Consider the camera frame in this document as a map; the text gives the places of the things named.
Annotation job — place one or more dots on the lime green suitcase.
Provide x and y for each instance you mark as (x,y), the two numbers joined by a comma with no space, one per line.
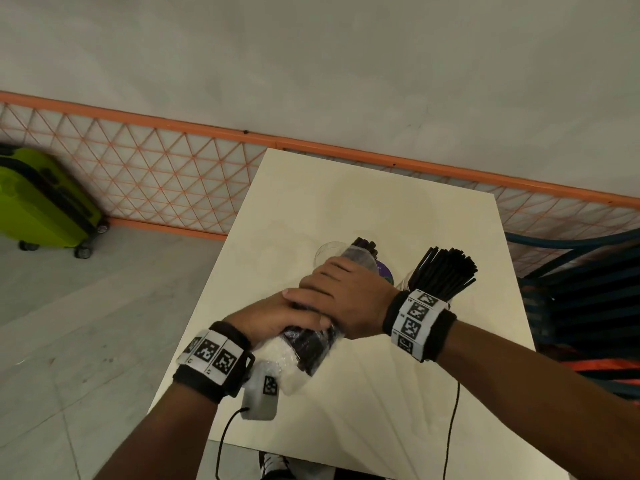
(45,204)

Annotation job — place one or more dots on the person's right hand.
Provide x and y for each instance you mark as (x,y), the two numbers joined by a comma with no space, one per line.
(355,299)

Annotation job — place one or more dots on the person's left forearm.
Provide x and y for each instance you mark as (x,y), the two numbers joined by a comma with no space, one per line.
(165,439)

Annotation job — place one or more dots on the person's left shoe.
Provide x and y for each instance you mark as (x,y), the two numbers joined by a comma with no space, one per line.
(274,467)

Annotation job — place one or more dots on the person's dark clothing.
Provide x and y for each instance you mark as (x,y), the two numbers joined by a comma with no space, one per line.
(357,475)

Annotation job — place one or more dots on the clear plastic cup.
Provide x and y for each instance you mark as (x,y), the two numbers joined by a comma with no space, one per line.
(404,280)
(327,252)

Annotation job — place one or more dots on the orange bag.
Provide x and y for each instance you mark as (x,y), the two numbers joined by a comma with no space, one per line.
(605,365)

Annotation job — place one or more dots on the round purple sticker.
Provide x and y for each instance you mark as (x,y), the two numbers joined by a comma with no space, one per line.
(386,272)

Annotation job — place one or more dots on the left wristband with marker tags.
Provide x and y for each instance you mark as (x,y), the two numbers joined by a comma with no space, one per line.
(212,359)

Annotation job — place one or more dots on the stack of teal chairs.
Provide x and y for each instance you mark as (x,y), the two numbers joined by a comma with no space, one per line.
(585,304)

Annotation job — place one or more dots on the person's left hand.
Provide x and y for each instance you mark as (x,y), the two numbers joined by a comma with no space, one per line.
(265,319)

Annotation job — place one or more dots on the clear plastic straw wrapper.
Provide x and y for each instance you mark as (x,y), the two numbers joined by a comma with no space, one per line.
(280,359)

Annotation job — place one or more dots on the orange mesh fence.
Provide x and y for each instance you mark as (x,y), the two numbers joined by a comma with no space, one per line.
(150,169)

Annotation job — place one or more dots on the person's right forearm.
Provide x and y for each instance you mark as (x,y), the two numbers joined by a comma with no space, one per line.
(540,394)

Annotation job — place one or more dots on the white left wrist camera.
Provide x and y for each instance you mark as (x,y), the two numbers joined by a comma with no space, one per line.
(260,394)

